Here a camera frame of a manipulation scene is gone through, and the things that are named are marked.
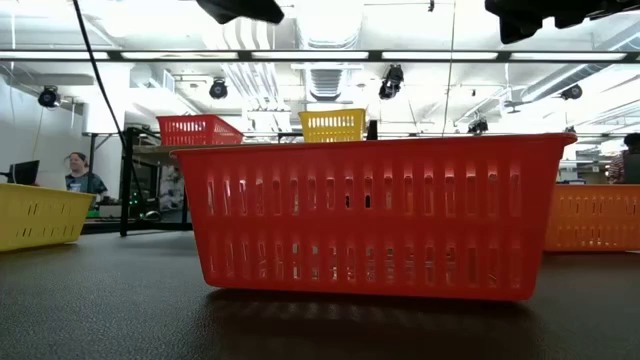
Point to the black table mat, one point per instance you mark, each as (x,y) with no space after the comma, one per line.
(100,310)

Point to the yellow plastic basket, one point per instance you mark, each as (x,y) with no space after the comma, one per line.
(40,215)
(332,127)

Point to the grey ceiling air vent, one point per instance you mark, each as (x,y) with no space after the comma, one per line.
(325,82)

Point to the orange plastic basket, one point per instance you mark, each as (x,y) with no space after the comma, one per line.
(595,220)

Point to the black ceiling camera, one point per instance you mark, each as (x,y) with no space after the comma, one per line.
(391,81)
(571,92)
(477,125)
(48,96)
(218,89)

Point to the person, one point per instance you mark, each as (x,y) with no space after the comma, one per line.
(80,182)
(627,167)

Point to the red plastic basket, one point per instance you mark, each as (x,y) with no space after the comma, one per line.
(375,225)
(195,131)

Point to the black computer monitor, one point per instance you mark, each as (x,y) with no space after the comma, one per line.
(25,172)

